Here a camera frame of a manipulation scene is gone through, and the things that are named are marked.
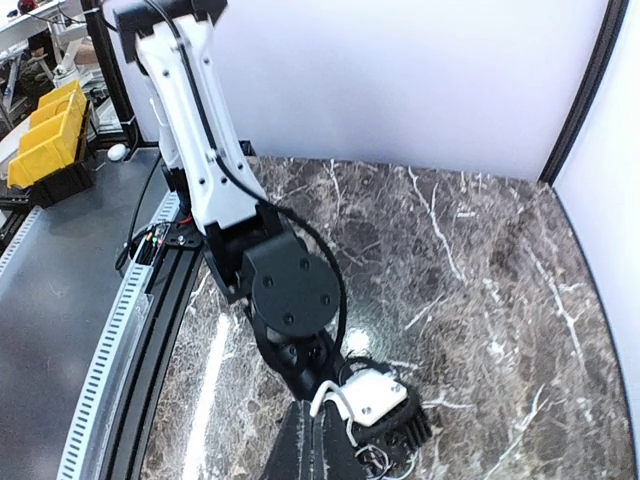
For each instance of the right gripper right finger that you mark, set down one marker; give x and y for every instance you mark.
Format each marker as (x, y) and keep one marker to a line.
(333, 456)

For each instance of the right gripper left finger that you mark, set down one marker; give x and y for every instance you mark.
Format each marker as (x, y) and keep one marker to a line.
(291, 454)

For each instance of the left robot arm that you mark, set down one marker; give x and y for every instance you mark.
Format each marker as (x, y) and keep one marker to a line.
(258, 251)

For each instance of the yellow bins outside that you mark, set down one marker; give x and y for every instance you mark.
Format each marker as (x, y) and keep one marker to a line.
(49, 165)

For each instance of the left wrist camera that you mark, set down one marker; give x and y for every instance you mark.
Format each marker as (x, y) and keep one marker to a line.
(377, 408)

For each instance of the black front rail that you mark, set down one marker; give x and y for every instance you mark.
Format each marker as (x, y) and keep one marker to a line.
(174, 264)

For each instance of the white slotted cable duct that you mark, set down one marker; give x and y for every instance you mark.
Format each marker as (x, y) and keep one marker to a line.
(70, 324)

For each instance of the right black frame post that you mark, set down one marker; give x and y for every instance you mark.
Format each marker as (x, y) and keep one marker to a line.
(592, 78)

